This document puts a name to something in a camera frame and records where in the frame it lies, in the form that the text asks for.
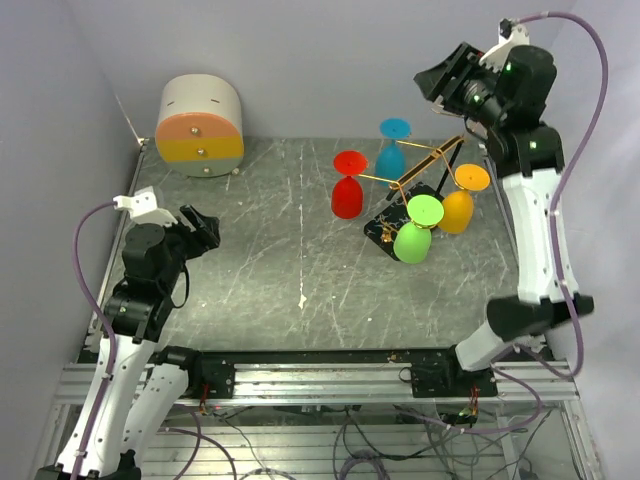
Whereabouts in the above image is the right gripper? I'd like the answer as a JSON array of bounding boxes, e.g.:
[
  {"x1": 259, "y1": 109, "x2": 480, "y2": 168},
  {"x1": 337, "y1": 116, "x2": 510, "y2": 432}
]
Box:
[{"x1": 414, "y1": 42, "x2": 509, "y2": 131}]

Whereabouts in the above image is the blue wine glass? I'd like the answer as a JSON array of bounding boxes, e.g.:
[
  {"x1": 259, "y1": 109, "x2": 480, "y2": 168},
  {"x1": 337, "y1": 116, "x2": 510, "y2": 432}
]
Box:
[{"x1": 375, "y1": 118, "x2": 411, "y2": 180}]

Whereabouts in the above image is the orange wine glass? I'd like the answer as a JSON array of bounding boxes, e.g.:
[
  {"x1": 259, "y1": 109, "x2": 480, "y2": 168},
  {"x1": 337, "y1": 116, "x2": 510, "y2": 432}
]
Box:
[{"x1": 438, "y1": 164, "x2": 490, "y2": 234}]

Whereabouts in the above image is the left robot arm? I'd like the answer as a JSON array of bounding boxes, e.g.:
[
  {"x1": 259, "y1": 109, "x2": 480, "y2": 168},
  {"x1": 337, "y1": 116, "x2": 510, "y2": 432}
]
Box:
[{"x1": 35, "y1": 205, "x2": 220, "y2": 479}]

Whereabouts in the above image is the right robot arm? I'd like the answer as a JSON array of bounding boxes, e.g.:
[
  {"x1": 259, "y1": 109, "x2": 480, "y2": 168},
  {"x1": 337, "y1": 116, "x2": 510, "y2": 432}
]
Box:
[{"x1": 414, "y1": 42, "x2": 594, "y2": 396}]

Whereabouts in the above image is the gold wine glass rack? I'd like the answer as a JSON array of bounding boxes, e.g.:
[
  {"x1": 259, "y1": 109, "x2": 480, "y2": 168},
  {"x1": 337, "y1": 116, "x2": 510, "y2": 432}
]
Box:
[{"x1": 365, "y1": 135, "x2": 464, "y2": 261}]

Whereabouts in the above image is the red wine glass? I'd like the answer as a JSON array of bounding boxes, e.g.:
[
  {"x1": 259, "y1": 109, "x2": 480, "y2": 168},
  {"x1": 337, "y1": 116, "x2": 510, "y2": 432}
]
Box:
[{"x1": 331, "y1": 150, "x2": 368, "y2": 220}]

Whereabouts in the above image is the green wine glass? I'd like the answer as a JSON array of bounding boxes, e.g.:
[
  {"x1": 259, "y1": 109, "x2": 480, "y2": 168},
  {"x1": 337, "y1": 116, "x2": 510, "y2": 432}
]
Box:
[{"x1": 393, "y1": 194, "x2": 444, "y2": 264}]

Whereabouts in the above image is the round three-drawer cabinet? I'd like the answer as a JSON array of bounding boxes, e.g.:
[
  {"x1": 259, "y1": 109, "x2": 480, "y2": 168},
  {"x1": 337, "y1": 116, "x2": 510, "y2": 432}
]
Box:
[{"x1": 155, "y1": 74, "x2": 244, "y2": 178}]

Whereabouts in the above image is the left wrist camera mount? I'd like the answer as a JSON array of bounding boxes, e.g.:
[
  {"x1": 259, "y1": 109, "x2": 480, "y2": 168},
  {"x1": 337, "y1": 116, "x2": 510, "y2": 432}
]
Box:
[{"x1": 113, "y1": 186, "x2": 178, "y2": 227}]

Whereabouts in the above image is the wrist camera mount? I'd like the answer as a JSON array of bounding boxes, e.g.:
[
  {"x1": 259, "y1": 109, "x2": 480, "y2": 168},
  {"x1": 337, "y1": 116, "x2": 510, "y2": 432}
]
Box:
[
  {"x1": 479, "y1": 18, "x2": 530, "y2": 73},
  {"x1": 113, "y1": 186, "x2": 178, "y2": 227}
]

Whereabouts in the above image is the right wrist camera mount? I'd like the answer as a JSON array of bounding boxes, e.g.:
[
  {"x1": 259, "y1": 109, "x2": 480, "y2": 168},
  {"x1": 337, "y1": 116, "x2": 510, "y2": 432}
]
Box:
[{"x1": 479, "y1": 18, "x2": 530, "y2": 73}]

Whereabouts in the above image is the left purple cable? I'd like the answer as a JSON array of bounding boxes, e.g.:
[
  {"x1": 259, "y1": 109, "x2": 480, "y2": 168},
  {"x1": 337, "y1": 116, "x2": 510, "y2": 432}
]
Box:
[{"x1": 69, "y1": 201, "x2": 121, "y2": 480}]

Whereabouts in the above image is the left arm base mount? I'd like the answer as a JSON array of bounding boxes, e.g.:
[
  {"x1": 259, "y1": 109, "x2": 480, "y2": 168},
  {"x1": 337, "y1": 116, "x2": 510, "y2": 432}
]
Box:
[{"x1": 152, "y1": 346, "x2": 236, "y2": 400}]

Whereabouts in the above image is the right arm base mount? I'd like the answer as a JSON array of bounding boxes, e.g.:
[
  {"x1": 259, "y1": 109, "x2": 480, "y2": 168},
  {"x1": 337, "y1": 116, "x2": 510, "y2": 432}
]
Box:
[{"x1": 409, "y1": 347, "x2": 498, "y2": 398}]

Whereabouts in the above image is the aluminium rail frame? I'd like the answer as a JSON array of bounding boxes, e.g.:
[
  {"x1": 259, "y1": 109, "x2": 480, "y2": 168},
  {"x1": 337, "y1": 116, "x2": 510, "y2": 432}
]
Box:
[{"x1": 35, "y1": 354, "x2": 603, "y2": 479}]

